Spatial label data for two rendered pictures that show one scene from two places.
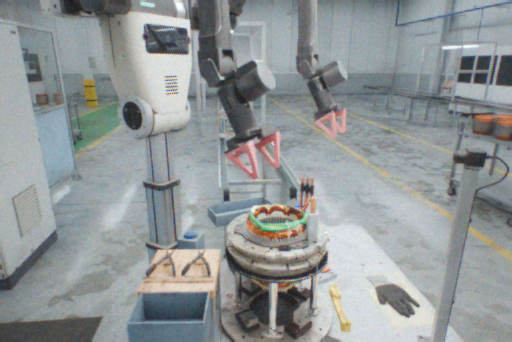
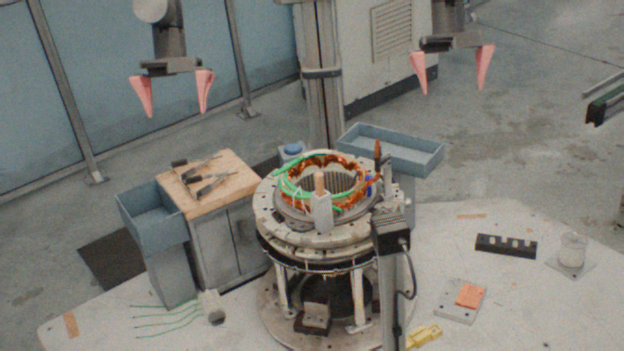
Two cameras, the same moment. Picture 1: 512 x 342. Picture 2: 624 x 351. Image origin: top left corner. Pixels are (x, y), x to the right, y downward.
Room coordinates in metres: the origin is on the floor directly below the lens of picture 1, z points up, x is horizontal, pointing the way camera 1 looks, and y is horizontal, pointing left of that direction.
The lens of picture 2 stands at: (0.45, -1.07, 1.92)
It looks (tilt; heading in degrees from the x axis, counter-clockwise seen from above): 34 degrees down; 63
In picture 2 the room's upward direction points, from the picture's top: 7 degrees counter-clockwise
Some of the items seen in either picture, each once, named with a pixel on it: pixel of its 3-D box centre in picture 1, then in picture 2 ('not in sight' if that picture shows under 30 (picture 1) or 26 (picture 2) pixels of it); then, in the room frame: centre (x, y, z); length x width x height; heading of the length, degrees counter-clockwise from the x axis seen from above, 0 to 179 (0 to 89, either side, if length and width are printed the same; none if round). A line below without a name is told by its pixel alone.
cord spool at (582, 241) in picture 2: not in sight; (572, 251); (1.51, -0.32, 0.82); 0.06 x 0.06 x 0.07
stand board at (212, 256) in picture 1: (183, 271); (209, 182); (0.82, 0.19, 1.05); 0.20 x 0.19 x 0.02; 1
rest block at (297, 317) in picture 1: (300, 314); (316, 312); (0.89, -0.15, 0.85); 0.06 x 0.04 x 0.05; 132
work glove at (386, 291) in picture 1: (392, 293); not in sight; (1.07, -0.51, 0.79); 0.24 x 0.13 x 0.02; 6
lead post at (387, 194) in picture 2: not in sight; (386, 175); (1.08, -0.17, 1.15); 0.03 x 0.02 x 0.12; 172
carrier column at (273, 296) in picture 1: (272, 305); (281, 277); (0.86, -0.06, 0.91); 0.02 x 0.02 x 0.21
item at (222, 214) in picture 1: (242, 237); (391, 188); (1.25, 0.05, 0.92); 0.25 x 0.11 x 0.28; 115
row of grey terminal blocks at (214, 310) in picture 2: not in sight; (212, 305); (0.72, 0.06, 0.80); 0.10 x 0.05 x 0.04; 80
